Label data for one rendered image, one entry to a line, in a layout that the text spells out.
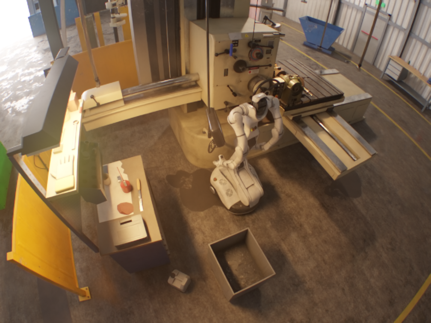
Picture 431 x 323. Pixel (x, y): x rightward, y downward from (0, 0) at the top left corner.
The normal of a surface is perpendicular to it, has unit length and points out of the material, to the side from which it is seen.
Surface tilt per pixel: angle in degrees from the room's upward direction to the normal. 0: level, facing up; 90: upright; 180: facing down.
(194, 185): 0
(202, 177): 0
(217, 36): 45
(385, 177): 0
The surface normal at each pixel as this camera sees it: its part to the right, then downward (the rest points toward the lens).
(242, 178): 0.27, -0.36
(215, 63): 0.42, 0.69
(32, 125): 0.04, -0.66
